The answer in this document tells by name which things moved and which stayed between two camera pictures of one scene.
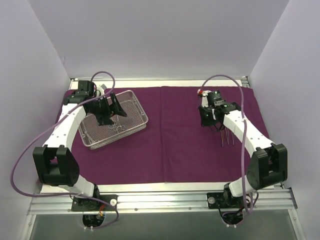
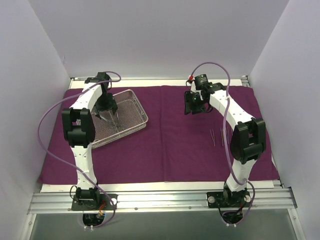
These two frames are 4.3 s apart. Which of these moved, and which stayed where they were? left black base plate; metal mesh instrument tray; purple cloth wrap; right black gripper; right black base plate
Moved: right black gripper
Stayed: right black base plate; purple cloth wrap; left black base plate; metal mesh instrument tray
